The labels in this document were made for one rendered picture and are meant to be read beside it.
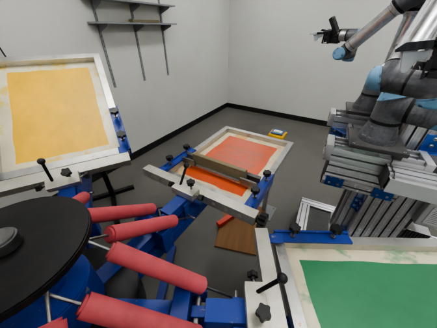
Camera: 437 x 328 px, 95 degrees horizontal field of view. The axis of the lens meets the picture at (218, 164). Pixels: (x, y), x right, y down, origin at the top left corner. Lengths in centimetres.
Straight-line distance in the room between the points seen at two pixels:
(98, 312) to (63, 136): 99
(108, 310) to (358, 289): 77
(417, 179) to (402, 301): 48
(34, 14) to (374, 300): 296
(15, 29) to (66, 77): 107
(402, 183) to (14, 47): 286
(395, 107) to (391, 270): 63
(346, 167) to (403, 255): 42
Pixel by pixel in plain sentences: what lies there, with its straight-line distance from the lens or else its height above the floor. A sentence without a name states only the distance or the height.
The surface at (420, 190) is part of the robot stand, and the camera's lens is 117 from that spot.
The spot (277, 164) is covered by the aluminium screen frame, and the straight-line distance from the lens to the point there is 131.
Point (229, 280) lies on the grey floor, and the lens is 188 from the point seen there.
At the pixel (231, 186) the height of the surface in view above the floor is 95.
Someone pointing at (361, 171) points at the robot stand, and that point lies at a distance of 125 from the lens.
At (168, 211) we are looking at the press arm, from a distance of 92.
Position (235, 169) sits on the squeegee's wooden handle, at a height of 105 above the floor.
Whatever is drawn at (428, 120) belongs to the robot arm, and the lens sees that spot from 111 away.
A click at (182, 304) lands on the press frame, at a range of 70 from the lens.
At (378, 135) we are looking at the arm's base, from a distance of 115.
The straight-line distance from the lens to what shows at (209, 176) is 122.
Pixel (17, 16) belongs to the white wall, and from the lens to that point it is 266.
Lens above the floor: 170
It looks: 34 degrees down
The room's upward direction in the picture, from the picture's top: straight up
